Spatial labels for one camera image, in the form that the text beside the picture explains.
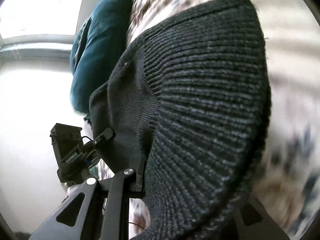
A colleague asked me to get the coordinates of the bed with floral cover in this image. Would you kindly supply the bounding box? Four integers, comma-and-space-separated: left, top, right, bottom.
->
97, 0, 320, 240

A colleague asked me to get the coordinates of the window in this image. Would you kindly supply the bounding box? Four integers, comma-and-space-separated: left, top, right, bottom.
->
0, 0, 88, 40

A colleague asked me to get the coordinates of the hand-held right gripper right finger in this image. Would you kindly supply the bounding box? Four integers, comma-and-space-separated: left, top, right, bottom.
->
235, 197, 290, 240

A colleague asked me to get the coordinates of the dark striped sweater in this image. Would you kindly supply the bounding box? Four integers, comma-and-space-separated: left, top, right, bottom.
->
89, 0, 273, 240

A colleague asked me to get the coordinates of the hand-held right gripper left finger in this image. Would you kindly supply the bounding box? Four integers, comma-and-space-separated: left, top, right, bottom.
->
30, 156, 147, 240

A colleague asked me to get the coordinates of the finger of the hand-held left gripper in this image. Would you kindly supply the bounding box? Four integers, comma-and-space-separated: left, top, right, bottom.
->
94, 128, 115, 145

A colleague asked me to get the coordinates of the teal folded quilt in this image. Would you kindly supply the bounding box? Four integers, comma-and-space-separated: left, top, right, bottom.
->
69, 0, 134, 113

